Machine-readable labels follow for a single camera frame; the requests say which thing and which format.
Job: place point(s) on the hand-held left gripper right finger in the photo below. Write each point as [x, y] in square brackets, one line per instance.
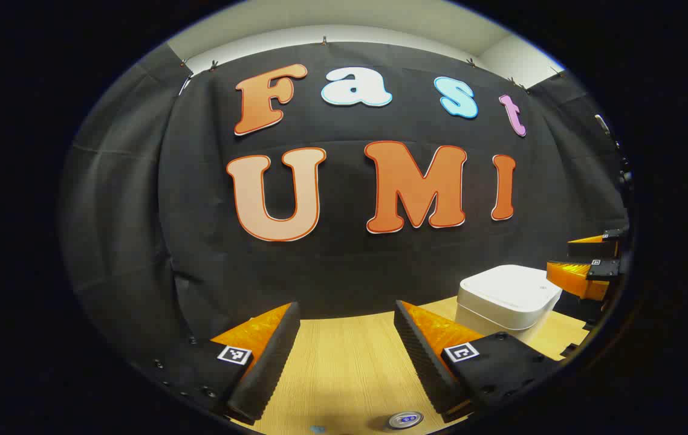
[419, 356]

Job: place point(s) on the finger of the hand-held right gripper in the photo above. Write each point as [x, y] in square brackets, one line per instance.
[592, 249]
[574, 275]

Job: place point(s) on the wooden desktop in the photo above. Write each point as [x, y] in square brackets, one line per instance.
[344, 374]

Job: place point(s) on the white desktop garbage bin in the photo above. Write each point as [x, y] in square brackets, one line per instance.
[507, 296]

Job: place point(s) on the black backdrop cloth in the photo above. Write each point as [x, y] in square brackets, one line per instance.
[350, 266]

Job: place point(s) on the blue pop can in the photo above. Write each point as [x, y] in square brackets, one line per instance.
[404, 419]

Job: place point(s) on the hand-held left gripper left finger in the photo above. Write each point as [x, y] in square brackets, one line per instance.
[271, 362]

